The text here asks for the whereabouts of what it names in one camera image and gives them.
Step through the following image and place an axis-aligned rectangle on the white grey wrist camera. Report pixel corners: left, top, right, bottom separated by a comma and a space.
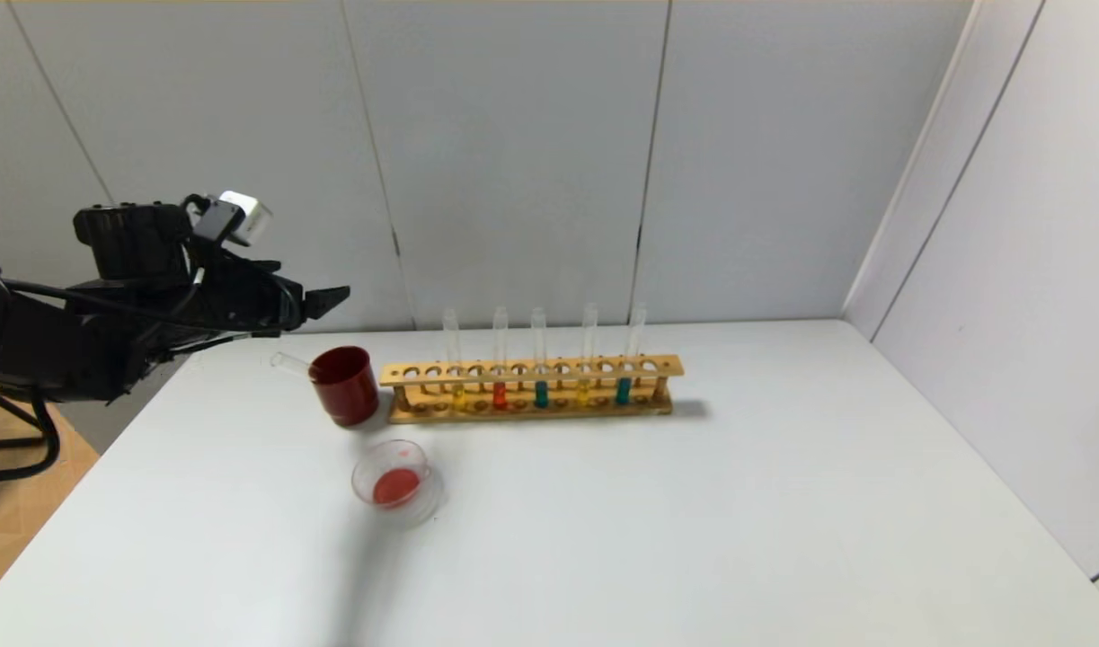
190, 191, 273, 248

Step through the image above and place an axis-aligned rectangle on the black cable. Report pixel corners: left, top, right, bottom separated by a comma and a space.
0, 256, 300, 484

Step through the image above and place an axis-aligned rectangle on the test tube with teal pigment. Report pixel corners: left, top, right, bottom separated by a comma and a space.
615, 302, 646, 406
527, 306, 550, 410

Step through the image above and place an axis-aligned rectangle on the test tube with yellow pigment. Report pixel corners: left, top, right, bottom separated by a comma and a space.
442, 308, 469, 412
576, 302, 598, 407

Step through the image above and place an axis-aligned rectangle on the wooden test tube rack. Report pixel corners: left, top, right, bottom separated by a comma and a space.
380, 355, 684, 424

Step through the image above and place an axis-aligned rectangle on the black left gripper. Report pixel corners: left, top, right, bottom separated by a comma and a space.
207, 257, 351, 332

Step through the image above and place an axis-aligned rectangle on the dark red cup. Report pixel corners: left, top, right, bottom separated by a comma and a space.
308, 346, 381, 427

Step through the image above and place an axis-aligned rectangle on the clear glass beaker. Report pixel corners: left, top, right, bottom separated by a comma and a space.
351, 439, 448, 527

